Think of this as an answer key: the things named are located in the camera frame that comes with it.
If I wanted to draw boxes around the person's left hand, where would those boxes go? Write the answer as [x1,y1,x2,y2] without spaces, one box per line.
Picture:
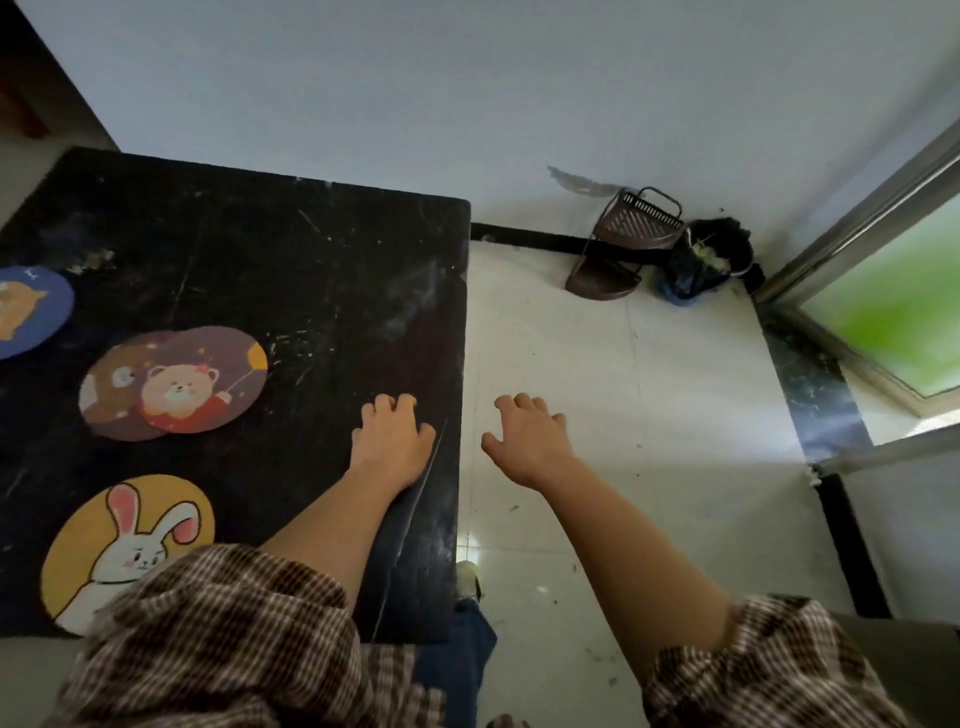
[349,393,438,490]

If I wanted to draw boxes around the person's right hand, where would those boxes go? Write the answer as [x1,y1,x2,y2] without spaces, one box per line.
[480,392,575,492]

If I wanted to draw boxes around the person's left forearm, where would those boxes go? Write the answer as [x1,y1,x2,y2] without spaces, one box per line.
[258,465,418,612]

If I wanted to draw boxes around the person's right forearm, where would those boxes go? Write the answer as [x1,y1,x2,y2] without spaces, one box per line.
[535,454,741,685]

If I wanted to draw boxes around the black table cover sheet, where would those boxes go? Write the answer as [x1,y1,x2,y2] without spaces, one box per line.
[351,417,460,646]

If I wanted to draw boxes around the brown plastic dustpan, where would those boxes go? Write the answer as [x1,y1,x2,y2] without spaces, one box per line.
[564,186,686,303]

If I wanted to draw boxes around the black trash bin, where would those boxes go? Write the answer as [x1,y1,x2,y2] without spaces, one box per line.
[658,216,756,308]

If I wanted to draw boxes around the blue jeans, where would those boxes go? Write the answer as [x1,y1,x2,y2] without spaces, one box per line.
[414,598,498,728]

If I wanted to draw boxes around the round purple bear mat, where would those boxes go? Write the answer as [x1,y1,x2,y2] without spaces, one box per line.
[137,325,270,435]

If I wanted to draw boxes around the brown plaid shirt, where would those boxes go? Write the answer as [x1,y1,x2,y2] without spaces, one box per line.
[43,543,913,728]

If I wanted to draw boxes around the round brown bear mat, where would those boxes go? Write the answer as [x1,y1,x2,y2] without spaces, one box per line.
[78,333,175,443]

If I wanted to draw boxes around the round yellow rabbit mat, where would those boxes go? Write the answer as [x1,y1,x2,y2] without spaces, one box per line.
[39,474,217,638]

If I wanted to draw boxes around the round blue bear mat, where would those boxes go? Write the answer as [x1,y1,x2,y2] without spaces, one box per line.
[0,265,76,362]

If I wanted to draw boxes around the metal window frame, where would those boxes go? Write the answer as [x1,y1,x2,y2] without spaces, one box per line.
[752,118,960,477]

